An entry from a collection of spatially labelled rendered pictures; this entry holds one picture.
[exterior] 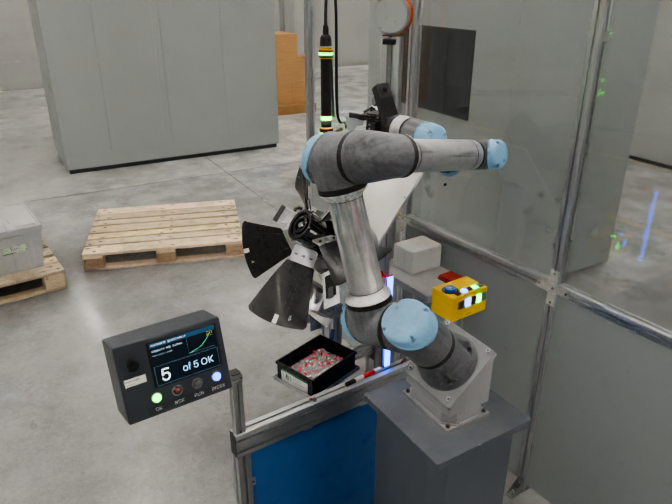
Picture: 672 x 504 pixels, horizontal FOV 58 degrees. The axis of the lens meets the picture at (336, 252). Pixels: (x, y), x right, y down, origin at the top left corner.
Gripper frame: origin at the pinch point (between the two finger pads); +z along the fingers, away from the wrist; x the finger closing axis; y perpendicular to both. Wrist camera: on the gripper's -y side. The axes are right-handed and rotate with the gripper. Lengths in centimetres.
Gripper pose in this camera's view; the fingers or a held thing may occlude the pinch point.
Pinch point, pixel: (356, 108)
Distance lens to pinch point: 183.8
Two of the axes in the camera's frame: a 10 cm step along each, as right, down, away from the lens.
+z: -5.6, -3.4, 7.6
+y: 0.0, 9.1, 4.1
